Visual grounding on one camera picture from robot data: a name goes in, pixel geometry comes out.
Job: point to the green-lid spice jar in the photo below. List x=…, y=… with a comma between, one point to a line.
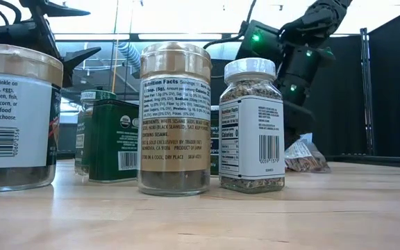
x=83, y=139

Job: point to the black curtain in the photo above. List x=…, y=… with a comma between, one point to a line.
x=398, y=87

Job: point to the clear plastic spice bag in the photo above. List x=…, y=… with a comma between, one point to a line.
x=306, y=159

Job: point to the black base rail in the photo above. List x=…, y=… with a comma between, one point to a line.
x=377, y=161

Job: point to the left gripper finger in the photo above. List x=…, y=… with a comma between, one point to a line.
x=61, y=11
x=71, y=64

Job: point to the dark green spice tin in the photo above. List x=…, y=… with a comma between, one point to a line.
x=113, y=146

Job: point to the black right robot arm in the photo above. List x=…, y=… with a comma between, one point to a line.
x=297, y=69

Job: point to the tan-lid furikake jar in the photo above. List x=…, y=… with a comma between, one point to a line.
x=16, y=121
x=174, y=139

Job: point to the grey metal post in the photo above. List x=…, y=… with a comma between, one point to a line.
x=366, y=104

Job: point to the white-lid seasoning jar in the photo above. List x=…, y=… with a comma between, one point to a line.
x=214, y=139
x=252, y=139

